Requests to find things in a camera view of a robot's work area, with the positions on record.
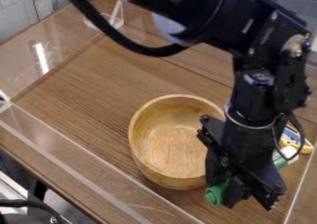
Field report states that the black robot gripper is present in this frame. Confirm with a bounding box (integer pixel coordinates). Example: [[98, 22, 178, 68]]
[[195, 104, 289, 212]]

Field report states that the green Expo marker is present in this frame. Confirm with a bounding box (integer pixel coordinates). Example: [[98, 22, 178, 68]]
[[205, 146, 298, 208]]

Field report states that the brown wooden bowl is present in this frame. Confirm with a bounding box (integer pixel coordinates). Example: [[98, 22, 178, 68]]
[[127, 94, 225, 191]]

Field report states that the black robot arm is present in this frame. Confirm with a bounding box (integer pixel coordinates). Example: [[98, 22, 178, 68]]
[[70, 0, 312, 209]]

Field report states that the yellow blue fish toy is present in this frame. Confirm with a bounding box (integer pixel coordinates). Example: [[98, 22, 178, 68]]
[[280, 125, 314, 155]]

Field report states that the black table leg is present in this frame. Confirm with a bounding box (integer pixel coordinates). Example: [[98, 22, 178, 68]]
[[32, 180, 47, 201]]

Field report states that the black cable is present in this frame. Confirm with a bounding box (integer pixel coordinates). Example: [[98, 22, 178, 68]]
[[0, 199, 63, 224]]

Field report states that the clear acrylic corner bracket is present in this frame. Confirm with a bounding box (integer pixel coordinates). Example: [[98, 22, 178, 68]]
[[83, 0, 125, 31]]

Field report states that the clear acrylic tray wall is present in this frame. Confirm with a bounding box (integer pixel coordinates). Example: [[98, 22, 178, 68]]
[[0, 6, 317, 224]]

